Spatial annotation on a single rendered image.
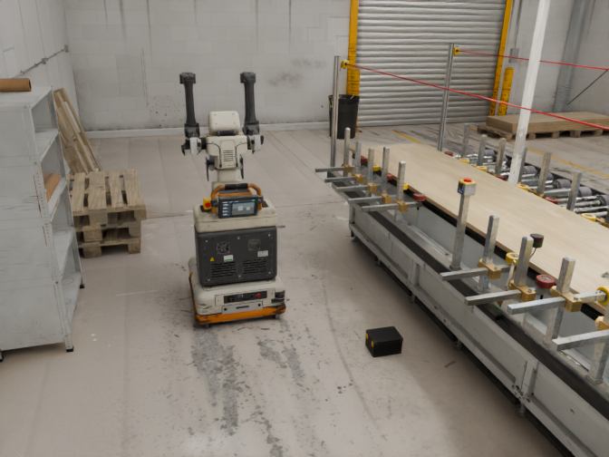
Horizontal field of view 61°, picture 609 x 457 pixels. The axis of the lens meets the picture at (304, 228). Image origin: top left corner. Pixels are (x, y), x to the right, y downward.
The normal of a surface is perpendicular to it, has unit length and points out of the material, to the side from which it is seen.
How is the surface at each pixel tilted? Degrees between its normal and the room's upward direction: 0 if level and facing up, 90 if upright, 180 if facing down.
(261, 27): 90
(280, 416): 0
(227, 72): 90
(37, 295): 90
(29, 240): 90
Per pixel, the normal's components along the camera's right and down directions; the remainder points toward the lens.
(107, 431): 0.02, -0.92
